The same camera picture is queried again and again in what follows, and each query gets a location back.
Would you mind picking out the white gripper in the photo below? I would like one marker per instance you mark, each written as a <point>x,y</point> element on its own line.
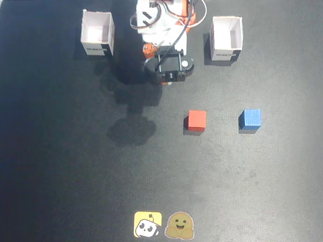
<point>149,50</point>

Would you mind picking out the red cube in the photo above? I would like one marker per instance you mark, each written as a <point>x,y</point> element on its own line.
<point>197,119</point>

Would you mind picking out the blue cube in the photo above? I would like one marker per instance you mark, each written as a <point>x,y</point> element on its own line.
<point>251,118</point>

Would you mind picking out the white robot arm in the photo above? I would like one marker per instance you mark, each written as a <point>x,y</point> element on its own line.
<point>164,15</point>

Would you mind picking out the white open cardboard box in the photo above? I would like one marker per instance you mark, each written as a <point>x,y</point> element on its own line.
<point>97,30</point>
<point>225,35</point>

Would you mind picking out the yellow robot sticker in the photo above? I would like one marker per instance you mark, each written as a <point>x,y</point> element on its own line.
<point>147,224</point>

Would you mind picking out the brown smiling face sticker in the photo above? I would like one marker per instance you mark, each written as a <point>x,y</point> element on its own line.
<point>179,225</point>

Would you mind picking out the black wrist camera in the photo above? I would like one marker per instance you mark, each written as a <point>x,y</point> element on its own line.
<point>171,66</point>

